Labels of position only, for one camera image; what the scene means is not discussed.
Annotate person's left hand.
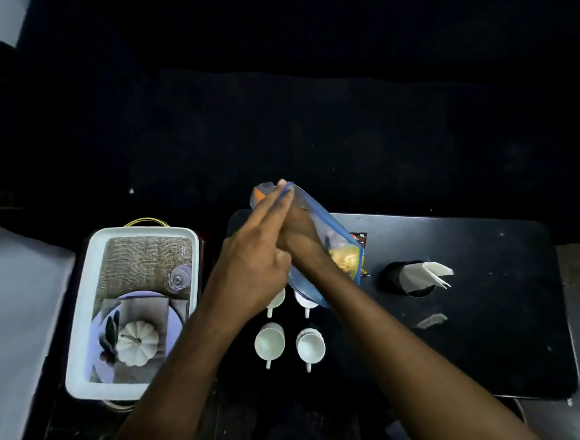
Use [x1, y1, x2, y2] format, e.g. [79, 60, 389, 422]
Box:
[203, 180, 295, 327]

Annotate person's right hand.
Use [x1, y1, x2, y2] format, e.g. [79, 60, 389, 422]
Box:
[276, 202, 338, 284]

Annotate blue clear zip bag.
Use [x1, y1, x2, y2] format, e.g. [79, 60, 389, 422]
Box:
[250, 181, 366, 309]

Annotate person's left forearm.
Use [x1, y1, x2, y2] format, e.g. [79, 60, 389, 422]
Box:
[115, 297, 272, 440]

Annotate person's right forearm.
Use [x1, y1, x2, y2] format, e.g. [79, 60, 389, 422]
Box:
[301, 260, 542, 440]

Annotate white cup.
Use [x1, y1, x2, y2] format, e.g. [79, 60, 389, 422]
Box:
[265, 286, 287, 319]
[294, 290, 320, 319]
[295, 328, 327, 374]
[254, 322, 286, 370]

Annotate yellow snack packet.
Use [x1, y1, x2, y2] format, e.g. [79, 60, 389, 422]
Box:
[328, 245, 362, 275]

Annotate dark brown snack packet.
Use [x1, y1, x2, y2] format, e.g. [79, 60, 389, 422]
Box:
[351, 232, 369, 278]

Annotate clear wine glass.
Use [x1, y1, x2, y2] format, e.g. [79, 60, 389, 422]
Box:
[166, 264, 194, 292]

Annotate black round holder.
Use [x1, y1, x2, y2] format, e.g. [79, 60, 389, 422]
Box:
[382, 260, 438, 299]

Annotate pale lavender plate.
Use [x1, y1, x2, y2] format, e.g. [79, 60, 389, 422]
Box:
[88, 290, 187, 384]

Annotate white paper napkins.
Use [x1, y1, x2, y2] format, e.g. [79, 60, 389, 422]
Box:
[401, 261, 455, 293]

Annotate burlap placemat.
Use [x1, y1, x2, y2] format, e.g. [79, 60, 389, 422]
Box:
[92, 236, 195, 319]

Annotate grey cloth napkin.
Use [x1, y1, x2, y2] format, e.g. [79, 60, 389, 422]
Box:
[100, 296, 189, 382]

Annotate grey tape scrap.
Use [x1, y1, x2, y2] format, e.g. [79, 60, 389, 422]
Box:
[415, 313, 449, 330]

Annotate white decorative pumpkin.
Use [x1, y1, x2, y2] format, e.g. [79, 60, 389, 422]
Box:
[115, 320, 160, 367]

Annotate dark green leaf sprig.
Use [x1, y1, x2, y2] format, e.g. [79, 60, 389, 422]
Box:
[99, 310, 121, 364]

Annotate black table mat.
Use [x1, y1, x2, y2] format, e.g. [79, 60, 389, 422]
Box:
[225, 209, 579, 400]

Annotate white cloth sheet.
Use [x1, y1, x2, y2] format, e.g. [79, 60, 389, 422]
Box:
[0, 226, 77, 440]

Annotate white tray with gold handles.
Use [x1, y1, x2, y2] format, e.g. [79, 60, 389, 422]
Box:
[65, 218, 201, 411]

